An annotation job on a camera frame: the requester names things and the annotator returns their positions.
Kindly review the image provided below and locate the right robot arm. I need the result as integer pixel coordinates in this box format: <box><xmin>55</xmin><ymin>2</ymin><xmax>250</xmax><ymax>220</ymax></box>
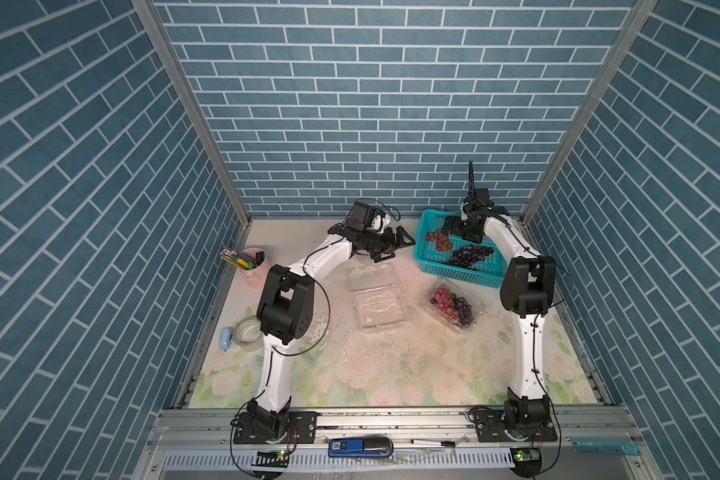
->
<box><xmin>446</xmin><ymin>186</ymin><xmax>557</xmax><ymax>428</ymax></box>

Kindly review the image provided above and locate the blue black handheld device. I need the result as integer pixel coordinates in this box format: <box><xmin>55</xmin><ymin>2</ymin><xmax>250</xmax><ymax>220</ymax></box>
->
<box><xmin>328</xmin><ymin>436</ymin><xmax>394</xmax><ymax>459</ymax></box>

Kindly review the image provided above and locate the coloured pens bundle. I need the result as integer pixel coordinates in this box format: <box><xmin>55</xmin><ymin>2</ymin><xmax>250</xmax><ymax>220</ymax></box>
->
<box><xmin>220</xmin><ymin>247</ymin><xmax>257</xmax><ymax>270</ymax></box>

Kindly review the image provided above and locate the teal plastic basket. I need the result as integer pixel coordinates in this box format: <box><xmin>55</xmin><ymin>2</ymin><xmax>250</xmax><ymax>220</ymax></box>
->
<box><xmin>413</xmin><ymin>209</ymin><xmax>515</xmax><ymax>288</ymax></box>

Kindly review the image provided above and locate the teal metal bracket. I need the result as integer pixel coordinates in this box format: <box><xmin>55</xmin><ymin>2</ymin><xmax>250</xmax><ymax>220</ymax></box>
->
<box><xmin>570</xmin><ymin>438</ymin><xmax>640</xmax><ymax>456</ymax></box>

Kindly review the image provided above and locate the clear clamshell container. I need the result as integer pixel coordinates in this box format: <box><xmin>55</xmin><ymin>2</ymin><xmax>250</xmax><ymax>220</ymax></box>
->
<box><xmin>421</xmin><ymin>277</ymin><xmax>485</xmax><ymax>332</ymax></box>
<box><xmin>347</xmin><ymin>263</ymin><xmax>408</xmax><ymax>331</ymax></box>

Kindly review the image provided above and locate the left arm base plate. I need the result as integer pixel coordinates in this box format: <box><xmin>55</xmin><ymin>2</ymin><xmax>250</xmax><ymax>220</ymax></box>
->
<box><xmin>233</xmin><ymin>410</ymin><xmax>318</xmax><ymax>445</ymax></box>

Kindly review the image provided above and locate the dark purple grape bunch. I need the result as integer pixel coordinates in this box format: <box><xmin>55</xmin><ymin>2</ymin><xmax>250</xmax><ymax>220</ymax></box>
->
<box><xmin>451</xmin><ymin>294</ymin><xmax>474</xmax><ymax>329</ymax></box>

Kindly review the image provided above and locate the small blue object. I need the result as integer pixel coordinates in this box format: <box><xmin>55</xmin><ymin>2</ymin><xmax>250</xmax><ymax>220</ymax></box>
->
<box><xmin>219</xmin><ymin>327</ymin><xmax>234</xmax><ymax>352</ymax></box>

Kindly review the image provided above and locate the aluminium front rail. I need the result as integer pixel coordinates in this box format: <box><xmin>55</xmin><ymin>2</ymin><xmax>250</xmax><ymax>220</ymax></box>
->
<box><xmin>134</xmin><ymin>405</ymin><xmax>660</xmax><ymax>479</ymax></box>

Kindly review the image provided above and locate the white tape roll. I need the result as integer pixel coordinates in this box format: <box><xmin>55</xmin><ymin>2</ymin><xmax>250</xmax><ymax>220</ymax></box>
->
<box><xmin>232</xmin><ymin>316</ymin><xmax>264</xmax><ymax>352</ymax></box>

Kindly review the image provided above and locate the black marker pen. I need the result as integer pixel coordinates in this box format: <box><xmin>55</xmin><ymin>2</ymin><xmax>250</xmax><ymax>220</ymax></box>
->
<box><xmin>411</xmin><ymin>439</ymin><xmax>457</xmax><ymax>448</ymax></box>

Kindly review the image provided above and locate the dark grape bunch middle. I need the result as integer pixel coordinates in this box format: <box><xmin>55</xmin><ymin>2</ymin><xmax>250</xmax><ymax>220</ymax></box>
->
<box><xmin>447</xmin><ymin>245</ymin><xmax>494</xmax><ymax>270</ymax></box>

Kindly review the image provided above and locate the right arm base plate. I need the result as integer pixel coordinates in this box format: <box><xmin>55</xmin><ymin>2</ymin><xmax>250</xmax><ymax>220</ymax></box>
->
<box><xmin>465</xmin><ymin>406</ymin><xmax>559</xmax><ymax>443</ymax></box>

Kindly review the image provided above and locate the pink pen cup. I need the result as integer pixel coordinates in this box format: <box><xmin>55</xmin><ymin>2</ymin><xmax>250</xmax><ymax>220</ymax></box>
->
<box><xmin>240</xmin><ymin>247</ymin><xmax>270</xmax><ymax>290</ymax></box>

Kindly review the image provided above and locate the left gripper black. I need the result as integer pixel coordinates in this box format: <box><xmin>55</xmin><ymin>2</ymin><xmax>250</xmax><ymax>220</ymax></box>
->
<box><xmin>358</xmin><ymin>226</ymin><xmax>413</xmax><ymax>262</ymax></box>

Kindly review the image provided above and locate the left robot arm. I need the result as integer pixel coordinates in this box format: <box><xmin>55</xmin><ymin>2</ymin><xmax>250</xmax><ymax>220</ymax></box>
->
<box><xmin>247</xmin><ymin>199</ymin><xmax>415</xmax><ymax>421</ymax></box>

